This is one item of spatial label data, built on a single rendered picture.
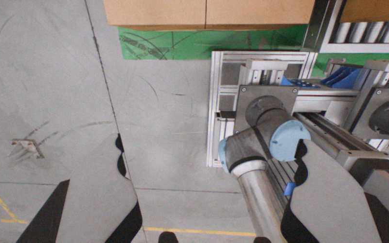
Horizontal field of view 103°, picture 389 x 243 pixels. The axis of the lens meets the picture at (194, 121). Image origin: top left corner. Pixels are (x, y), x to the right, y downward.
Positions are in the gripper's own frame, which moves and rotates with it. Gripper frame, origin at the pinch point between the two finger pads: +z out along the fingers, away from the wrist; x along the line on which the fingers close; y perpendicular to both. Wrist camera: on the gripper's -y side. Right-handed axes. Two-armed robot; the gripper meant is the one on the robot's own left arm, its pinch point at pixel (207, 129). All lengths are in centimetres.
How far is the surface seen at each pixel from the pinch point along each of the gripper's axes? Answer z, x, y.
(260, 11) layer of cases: 98, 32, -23
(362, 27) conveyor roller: 97, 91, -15
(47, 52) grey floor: 152, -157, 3
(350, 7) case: 92, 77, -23
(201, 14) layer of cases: 98, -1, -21
